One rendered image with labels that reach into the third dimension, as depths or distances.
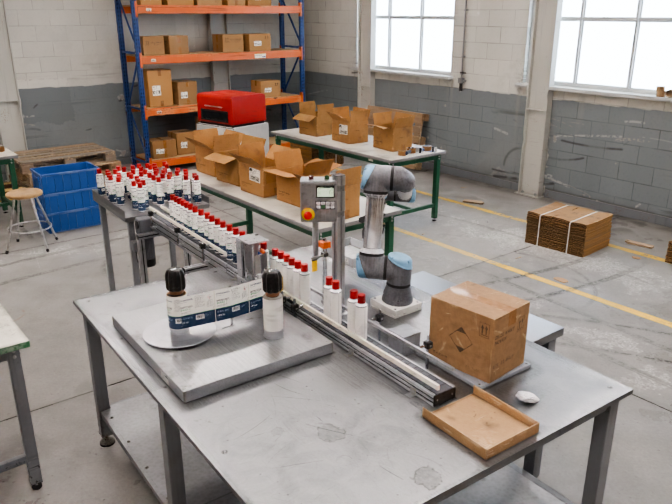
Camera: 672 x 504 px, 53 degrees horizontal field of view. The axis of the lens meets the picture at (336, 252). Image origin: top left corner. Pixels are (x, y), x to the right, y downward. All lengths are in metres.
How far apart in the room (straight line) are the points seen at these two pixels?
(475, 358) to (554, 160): 6.17
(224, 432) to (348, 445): 0.43
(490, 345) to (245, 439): 0.96
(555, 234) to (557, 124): 2.13
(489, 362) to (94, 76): 8.60
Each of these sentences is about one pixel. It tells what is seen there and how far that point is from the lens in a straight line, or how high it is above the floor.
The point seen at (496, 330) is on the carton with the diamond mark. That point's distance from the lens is 2.57.
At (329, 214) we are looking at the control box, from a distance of 3.02.
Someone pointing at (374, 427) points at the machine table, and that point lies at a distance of 2.40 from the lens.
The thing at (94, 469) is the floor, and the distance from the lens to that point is 3.77.
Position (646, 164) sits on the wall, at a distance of 8.06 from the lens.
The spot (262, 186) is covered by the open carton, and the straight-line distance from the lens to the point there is 5.38.
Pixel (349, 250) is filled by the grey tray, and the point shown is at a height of 0.95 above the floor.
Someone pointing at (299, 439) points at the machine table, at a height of 0.83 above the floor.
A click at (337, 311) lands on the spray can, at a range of 2.93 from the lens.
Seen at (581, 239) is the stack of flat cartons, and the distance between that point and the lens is 6.70.
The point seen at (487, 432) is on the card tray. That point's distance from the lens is 2.42.
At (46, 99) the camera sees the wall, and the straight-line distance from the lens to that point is 10.27.
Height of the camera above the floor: 2.18
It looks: 20 degrees down
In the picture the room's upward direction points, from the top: straight up
